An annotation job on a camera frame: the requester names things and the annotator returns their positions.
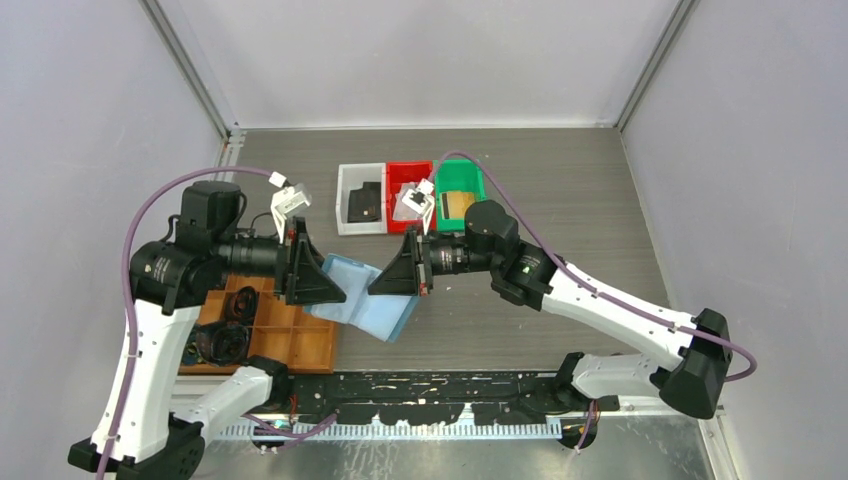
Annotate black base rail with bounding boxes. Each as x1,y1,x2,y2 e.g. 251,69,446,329
249,371,588,426

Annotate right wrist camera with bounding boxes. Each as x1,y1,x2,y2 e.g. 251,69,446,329
401,179,436,235

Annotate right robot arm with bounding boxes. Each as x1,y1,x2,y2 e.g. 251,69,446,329
368,200,732,419

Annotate white plastic bin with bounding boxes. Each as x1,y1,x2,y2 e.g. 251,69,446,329
335,163,388,236

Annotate white cards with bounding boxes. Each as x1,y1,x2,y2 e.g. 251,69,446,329
392,182,420,221

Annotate green plastic bin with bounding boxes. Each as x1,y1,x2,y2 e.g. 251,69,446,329
435,158,487,232

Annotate blue card holder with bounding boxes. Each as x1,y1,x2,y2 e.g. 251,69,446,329
304,254,420,343

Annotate gold cards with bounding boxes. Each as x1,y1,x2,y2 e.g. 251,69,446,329
439,190,476,220

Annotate wooden compartment tray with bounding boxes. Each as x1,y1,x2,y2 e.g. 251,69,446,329
197,275,339,374

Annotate red plastic bin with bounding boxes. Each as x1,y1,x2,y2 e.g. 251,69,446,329
386,161,432,234

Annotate black cards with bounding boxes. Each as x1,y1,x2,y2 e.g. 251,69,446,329
346,181,383,223

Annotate black straps bundle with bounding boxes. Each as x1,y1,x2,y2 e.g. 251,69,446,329
185,286,260,367

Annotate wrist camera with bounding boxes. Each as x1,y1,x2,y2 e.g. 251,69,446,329
401,179,436,235
270,183,313,242

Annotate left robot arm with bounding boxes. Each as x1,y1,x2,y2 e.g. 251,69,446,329
68,173,346,479

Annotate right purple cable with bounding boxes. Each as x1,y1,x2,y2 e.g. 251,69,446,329
430,150,759,453

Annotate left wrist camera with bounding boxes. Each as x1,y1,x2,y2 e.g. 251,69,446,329
270,183,313,242

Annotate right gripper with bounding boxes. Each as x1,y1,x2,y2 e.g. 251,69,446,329
369,222,499,295

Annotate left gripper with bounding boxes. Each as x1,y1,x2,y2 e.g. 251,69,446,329
214,216,347,304

